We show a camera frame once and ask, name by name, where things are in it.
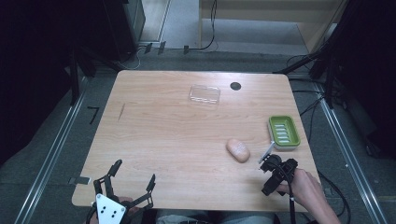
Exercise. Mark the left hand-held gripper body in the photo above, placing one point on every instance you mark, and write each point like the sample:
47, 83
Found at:
110, 211

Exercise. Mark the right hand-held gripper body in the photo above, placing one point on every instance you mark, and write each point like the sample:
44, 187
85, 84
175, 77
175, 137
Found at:
275, 165

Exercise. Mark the person's right hand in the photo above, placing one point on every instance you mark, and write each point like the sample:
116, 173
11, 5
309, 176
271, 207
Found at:
303, 188

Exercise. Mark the grey floor tape piece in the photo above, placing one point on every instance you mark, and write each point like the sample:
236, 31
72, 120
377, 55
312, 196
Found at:
79, 180

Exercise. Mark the green soap dish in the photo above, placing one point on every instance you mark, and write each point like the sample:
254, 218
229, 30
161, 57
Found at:
284, 132

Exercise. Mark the peach soap bar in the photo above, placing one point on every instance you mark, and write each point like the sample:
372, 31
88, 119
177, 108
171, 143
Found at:
238, 150

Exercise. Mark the clear plastic lid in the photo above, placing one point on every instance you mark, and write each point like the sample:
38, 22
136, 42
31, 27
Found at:
205, 94

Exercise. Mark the black metal stand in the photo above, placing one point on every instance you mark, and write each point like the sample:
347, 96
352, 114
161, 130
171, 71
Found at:
75, 77
314, 57

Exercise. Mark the dark cabinet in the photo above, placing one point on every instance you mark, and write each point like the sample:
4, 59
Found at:
124, 28

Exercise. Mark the light wooden shelf unit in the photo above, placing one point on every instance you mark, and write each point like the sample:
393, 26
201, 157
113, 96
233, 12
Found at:
267, 12

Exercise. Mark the metal floor rail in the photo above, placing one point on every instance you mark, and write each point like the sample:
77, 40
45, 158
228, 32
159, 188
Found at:
351, 161
51, 155

